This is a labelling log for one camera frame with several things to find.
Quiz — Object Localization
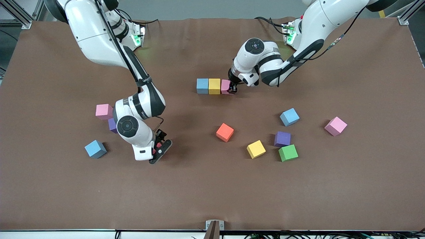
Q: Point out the yellow foam cube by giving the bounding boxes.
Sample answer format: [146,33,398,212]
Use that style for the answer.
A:
[208,78,221,95]
[247,140,266,159]

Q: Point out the blue foam cube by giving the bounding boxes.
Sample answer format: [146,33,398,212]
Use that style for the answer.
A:
[280,108,300,127]
[84,140,107,159]
[196,78,209,94]

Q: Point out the orange foam cube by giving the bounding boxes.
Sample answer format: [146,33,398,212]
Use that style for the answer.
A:
[216,123,234,142]

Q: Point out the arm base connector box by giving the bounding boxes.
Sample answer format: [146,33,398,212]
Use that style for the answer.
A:
[282,21,297,45]
[131,23,146,47]

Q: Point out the large table cover mat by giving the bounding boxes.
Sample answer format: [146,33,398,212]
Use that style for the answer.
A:
[0,17,425,231]

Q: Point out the green foam cube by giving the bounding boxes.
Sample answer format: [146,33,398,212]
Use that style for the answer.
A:
[278,144,298,162]

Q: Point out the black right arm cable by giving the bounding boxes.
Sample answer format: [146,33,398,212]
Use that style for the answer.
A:
[95,0,165,133]

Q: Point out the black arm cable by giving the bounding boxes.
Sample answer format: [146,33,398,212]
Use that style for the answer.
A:
[276,7,367,87]
[95,0,165,133]

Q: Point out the black base cable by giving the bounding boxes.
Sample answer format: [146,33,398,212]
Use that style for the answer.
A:
[254,17,286,34]

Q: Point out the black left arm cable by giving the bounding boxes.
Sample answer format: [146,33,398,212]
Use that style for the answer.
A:
[276,7,367,87]

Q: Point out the metal table edge bracket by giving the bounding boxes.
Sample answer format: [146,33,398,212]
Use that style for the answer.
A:
[205,220,225,239]

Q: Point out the aluminium frame post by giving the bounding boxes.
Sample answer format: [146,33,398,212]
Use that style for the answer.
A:
[0,0,45,30]
[397,0,425,25]

